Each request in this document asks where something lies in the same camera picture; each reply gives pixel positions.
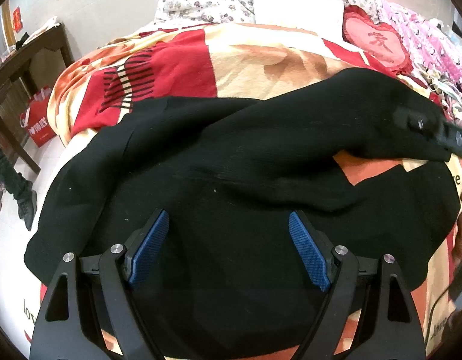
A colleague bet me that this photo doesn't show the bystander leg and shoe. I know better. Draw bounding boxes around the bystander leg and shoe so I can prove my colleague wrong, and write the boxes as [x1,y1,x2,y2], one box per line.
[0,146,37,231]

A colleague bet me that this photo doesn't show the black pants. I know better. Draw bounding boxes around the black pants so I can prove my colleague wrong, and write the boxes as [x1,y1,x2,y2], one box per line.
[24,68,461,359]

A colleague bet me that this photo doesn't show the dark wooden table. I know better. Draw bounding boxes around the dark wooden table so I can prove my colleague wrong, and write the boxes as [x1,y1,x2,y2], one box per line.
[0,22,76,175]

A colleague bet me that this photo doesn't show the red heart cushion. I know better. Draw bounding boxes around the red heart cushion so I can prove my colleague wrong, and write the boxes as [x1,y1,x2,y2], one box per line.
[343,6,413,75]

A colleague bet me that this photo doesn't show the white pillow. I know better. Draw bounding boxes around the white pillow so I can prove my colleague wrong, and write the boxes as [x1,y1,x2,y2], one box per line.
[252,0,344,41]

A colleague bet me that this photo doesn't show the pink floral quilt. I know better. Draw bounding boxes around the pink floral quilt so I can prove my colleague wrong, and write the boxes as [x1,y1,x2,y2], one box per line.
[378,2,462,92]

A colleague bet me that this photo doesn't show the red yellow patterned blanket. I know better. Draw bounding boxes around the red yellow patterned blanket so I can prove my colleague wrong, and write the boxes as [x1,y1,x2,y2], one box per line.
[24,22,462,357]

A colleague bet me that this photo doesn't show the red shopping bag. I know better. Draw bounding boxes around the red shopping bag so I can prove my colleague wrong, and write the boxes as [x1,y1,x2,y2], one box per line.
[19,86,56,147]

